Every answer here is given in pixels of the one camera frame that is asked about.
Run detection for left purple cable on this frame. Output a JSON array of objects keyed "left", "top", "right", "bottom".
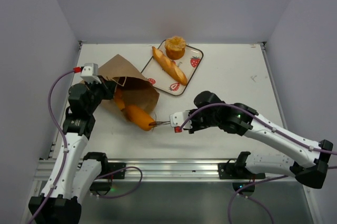
[{"left": 26, "top": 67, "right": 143, "bottom": 224}]

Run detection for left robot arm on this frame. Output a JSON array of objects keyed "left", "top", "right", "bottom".
[{"left": 28, "top": 76, "right": 117, "bottom": 223}]

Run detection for metal tongs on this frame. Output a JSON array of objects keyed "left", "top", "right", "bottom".
[{"left": 149, "top": 120, "right": 171, "bottom": 128}]

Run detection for purple cable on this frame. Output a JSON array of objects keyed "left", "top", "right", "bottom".
[
  {"left": 26, "top": 67, "right": 143, "bottom": 224},
  {"left": 175, "top": 103, "right": 337, "bottom": 224}
]

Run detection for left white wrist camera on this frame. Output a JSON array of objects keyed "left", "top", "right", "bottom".
[{"left": 80, "top": 63, "right": 101, "bottom": 83}]

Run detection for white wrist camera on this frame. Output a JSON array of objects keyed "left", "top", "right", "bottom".
[
  {"left": 170, "top": 111, "right": 192, "bottom": 133},
  {"left": 80, "top": 63, "right": 101, "bottom": 83}
]

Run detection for brown paper bag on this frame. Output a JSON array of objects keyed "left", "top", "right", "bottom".
[{"left": 98, "top": 54, "right": 160, "bottom": 114}]

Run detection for fake croissant bread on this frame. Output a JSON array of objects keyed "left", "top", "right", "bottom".
[{"left": 113, "top": 88, "right": 125, "bottom": 110}]

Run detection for orange fake bread roll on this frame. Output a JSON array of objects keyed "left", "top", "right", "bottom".
[{"left": 124, "top": 105, "right": 155, "bottom": 131}]

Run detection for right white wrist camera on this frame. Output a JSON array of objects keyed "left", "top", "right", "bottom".
[{"left": 170, "top": 111, "right": 192, "bottom": 133}]

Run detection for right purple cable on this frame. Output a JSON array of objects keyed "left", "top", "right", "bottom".
[{"left": 175, "top": 103, "right": 337, "bottom": 224}]

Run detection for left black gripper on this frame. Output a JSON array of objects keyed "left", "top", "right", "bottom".
[{"left": 84, "top": 75, "right": 117, "bottom": 114}]

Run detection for aluminium rail frame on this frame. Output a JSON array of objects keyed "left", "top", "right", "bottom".
[{"left": 34, "top": 157, "right": 309, "bottom": 183}]

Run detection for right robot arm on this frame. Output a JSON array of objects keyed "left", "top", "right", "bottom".
[{"left": 181, "top": 91, "right": 334, "bottom": 189}]

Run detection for strawberry print tray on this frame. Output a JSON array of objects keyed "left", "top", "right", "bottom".
[{"left": 141, "top": 41, "right": 204, "bottom": 96}]

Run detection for fake baguette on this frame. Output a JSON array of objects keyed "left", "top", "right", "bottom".
[{"left": 152, "top": 46, "right": 187, "bottom": 86}]

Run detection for round fake bread bun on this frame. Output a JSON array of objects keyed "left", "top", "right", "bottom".
[{"left": 164, "top": 36, "right": 186, "bottom": 60}]

